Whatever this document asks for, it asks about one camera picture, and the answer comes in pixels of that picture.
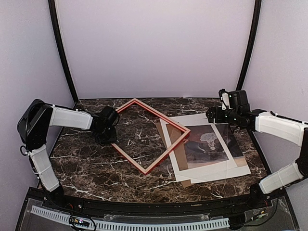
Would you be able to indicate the black front table rail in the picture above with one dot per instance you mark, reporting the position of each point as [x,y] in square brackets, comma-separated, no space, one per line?
[230,206]

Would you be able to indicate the black corner post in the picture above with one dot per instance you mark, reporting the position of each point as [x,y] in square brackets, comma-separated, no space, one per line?
[60,48]
[250,44]

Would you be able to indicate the brown cardboard backing board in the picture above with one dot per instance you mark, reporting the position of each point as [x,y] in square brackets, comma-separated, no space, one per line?
[180,155]

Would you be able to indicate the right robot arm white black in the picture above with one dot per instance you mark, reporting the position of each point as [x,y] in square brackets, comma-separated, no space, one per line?
[235,110]

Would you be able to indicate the right black corner post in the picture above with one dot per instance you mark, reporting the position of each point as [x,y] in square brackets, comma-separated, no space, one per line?
[250,44]

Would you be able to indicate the white photo mat board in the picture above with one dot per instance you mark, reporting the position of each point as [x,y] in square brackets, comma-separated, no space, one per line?
[216,170]

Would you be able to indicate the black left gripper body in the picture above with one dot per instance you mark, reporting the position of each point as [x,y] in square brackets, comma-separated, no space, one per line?
[105,136]

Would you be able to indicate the white slotted cable duct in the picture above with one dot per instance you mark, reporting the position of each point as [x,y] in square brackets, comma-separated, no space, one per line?
[100,225]

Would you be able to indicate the dark flower photo print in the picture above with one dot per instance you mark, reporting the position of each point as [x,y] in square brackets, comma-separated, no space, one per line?
[203,147]

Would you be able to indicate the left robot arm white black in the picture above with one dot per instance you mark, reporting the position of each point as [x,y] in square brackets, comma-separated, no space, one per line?
[34,125]

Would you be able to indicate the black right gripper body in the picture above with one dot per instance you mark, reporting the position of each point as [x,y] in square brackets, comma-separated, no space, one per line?
[219,119]

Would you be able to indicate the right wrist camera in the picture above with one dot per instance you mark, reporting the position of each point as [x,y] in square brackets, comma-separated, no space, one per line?
[224,98]

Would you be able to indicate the red wooden picture frame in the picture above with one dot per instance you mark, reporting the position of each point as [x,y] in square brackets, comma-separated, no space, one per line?
[185,132]

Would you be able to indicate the left black corner post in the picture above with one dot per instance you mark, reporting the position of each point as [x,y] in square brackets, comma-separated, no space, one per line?
[60,48]

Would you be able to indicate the clear acrylic sheet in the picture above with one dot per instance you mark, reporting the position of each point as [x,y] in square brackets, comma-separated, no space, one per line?
[223,144]

